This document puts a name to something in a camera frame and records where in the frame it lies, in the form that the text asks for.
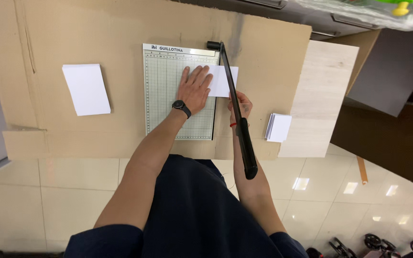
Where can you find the person's left hand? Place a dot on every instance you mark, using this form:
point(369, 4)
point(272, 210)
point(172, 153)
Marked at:
point(192, 93)

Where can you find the person's right hand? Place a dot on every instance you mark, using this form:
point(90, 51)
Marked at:
point(245, 107)

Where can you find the person's right fingers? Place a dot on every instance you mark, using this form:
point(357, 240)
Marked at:
point(231, 104)

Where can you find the white paper sheet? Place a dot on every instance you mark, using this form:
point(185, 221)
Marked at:
point(221, 82)

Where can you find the black wristwatch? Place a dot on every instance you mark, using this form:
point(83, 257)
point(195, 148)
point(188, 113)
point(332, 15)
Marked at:
point(181, 107)

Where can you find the stack of small white cards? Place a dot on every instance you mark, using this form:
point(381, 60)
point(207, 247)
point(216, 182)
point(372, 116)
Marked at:
point(280, 128)

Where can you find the grey grid paper cutter base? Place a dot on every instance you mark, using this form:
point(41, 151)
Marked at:
point(163, 107)

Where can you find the person's dark navy clothing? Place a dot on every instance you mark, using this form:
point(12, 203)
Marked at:
point(192, 215)

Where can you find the stack of large white paper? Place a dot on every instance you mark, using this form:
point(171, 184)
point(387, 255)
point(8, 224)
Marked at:
point(86, 89)

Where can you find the orange tape strip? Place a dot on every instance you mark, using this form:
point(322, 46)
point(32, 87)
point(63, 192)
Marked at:
point(362, 171)

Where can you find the brown cardboard piece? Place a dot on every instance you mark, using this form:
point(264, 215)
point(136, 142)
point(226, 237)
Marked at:
point(366, 43)

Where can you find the dark brown cabinet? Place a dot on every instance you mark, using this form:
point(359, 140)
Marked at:
point(389, 143)

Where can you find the large brown cardboard sheet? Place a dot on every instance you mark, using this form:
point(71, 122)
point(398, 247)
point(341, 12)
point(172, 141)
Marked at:
point(84, 32)

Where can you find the grey box panel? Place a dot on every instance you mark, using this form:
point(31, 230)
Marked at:
point(393, 71)

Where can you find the clear plastic bag with toy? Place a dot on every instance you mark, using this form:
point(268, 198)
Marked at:
point(371, 14)

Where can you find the black wheeled toys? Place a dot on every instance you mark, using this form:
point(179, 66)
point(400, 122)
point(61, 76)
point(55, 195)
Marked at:
point(375, 245)

